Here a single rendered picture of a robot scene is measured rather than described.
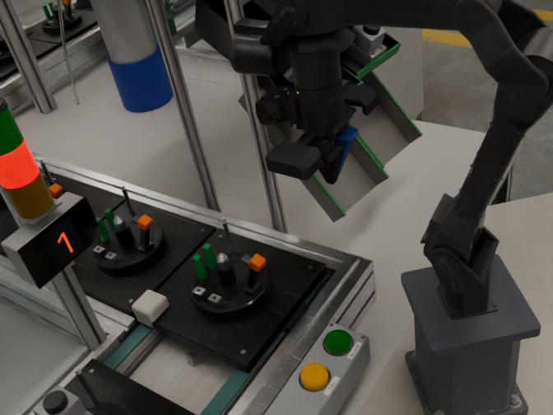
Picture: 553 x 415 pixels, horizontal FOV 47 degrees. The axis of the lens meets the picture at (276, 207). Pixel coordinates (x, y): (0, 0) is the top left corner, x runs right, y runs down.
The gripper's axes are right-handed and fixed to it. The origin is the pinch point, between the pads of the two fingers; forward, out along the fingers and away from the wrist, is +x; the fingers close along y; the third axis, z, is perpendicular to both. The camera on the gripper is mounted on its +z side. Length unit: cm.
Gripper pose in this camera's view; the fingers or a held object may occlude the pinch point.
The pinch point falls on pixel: (328, 161)
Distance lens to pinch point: 83.9
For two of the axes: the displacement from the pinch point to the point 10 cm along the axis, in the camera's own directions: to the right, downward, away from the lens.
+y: -5.5, 5.9, -5.9
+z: -8.2, -2.5, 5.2
